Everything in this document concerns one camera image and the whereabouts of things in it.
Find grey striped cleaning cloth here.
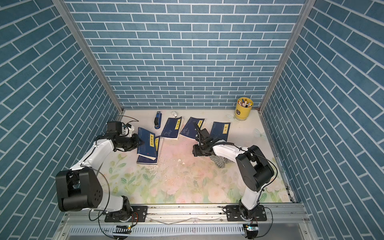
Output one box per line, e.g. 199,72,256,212
210,156,233,169

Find blue book Yuewei notes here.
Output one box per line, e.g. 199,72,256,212
181,117,205,140

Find blue black stapler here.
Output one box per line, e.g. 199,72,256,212
154,111,162,130

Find blue book Mengxi notes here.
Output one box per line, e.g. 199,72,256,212
137,127,157,159

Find yellow pen holder cup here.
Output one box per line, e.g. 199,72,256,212
234,97,254,121

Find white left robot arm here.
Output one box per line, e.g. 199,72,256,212
55,121,141,222

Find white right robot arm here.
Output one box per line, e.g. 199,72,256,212
193,126,278,221

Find blue book Hanfeizi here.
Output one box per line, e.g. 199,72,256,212
161,117,183,140

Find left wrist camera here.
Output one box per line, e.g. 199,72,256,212
122,126,135,138

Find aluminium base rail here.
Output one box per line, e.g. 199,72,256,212
53,203,317,240

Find blue book Shijing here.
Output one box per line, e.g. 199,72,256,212
137,136,161,165

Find blue book Zhuangzi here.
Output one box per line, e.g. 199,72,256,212
211,122,231,141

